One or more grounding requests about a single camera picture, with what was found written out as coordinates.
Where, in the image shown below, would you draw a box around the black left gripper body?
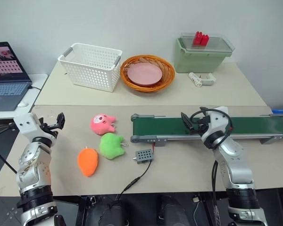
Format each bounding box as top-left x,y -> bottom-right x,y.
38,118 -> 60,138

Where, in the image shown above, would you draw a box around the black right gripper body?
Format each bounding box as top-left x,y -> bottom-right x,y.
190,115 -> 211,137

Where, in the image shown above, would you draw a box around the green conveyor belt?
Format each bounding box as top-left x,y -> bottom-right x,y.
130,113 -> 283,148

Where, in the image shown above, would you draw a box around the pink plush toy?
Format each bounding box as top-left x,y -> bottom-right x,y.
90,113 -> 117,137

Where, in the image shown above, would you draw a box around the white side table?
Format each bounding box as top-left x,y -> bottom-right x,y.
0,73 -> 49,120

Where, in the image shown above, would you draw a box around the white plastic clamp tool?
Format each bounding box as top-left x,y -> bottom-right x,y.
188,72 -> 217,89

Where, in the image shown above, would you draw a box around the orange woven basket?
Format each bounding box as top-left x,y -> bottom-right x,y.
119,54 -> 176,94

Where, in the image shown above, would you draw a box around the orange carrot plush toy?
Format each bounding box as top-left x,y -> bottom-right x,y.
77,146 -> 99,178

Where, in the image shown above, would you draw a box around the grey perforated control box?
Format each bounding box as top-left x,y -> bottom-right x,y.
133,149 -> 155,165

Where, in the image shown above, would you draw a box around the dark laptop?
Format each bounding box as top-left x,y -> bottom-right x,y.
0,41 -> 33,112

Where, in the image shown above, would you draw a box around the green plush toy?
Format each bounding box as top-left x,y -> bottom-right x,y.
99,132 -> 129,161

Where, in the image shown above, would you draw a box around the green storage box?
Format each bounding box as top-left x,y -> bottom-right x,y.
174,37 -> 233,74

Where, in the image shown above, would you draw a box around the white perforated plastic basket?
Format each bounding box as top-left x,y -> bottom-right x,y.
58,42 -> 123,93

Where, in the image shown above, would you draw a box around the pink plate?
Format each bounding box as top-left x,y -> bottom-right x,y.
127,63 -> 163,87

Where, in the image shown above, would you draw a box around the clear plastic lid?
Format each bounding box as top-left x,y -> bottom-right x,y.
179,32 -> 235,55

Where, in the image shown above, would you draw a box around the red toy blocks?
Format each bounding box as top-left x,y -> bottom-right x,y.
192,31 -> 210,47

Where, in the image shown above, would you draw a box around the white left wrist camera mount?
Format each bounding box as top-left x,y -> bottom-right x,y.
13,113 -> 41,137

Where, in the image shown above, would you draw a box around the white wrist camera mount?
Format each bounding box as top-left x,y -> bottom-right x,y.
204,106 -> 230,140
13,113 -> 41,137

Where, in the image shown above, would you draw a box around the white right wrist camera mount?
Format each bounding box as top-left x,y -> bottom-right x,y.
204,106 -> 230,140

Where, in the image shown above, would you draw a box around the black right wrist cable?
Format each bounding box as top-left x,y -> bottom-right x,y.
190,106 -> 233,150

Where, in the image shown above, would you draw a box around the black power cable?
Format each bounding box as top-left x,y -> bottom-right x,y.
115,142 -> 157,201

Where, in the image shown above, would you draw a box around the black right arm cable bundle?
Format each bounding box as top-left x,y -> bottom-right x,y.
210,160 -> 220,226

